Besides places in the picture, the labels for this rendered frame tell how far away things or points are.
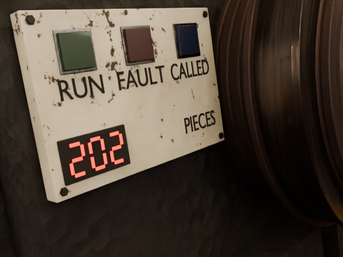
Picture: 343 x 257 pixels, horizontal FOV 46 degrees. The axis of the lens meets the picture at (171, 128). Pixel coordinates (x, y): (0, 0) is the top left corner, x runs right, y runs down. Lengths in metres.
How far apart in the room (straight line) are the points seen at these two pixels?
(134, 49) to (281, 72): 0.17
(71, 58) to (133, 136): 0.11
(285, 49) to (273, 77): 0.03
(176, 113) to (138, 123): 0.06
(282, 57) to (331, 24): 0.06
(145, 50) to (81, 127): 0.12
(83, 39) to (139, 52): 0.07
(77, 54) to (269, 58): 0.22
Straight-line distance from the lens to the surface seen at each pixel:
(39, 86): 0.39
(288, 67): 0.48
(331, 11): 0.50
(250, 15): 0.52
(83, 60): 0.41
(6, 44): 0.41
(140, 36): 0.46
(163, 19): 0.50
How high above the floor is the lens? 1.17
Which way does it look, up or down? 9 degrees down
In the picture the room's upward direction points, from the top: 8 degrees counter-clockwise
